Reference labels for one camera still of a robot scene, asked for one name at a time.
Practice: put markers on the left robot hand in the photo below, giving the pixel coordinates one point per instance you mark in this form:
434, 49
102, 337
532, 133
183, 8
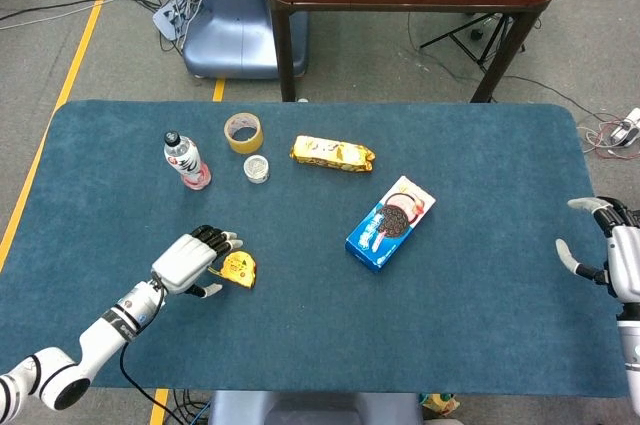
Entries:
183, 262

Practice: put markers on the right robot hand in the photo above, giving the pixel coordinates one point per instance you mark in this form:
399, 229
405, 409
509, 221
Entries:
613, 250

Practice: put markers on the yellow tape measure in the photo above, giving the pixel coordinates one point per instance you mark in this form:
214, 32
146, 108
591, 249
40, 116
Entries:
240, 269

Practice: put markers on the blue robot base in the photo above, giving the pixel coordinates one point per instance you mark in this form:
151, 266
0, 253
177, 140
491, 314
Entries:
235, 20

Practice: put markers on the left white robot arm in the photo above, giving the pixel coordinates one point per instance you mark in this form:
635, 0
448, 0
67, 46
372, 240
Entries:
75, 355

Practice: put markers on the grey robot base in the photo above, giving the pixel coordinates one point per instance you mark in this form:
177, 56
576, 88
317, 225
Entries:
315, 407

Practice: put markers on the yellow packing tape roll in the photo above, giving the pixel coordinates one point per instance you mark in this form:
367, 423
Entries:
243, 132

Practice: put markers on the clear plastic drink bottle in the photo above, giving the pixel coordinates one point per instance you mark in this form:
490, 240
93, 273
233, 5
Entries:
186, 161

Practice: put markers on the small round clear jar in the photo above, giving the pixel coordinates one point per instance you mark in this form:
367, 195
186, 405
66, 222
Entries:
256, 168

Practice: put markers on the blue felt table mat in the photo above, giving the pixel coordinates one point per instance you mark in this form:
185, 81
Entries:
350, 305

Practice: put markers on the gold foil snack pack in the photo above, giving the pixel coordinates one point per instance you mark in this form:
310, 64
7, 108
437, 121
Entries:
332, 154

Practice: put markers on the blue cookie box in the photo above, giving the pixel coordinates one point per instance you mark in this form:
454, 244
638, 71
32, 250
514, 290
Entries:
390, 225

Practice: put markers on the yellow green package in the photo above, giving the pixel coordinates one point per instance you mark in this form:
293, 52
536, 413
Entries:
440, 402

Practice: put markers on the white power strip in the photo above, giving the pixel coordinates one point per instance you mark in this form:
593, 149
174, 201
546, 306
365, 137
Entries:
170, 20

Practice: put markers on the black tripod stand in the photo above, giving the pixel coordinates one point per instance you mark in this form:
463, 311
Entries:
475, 37

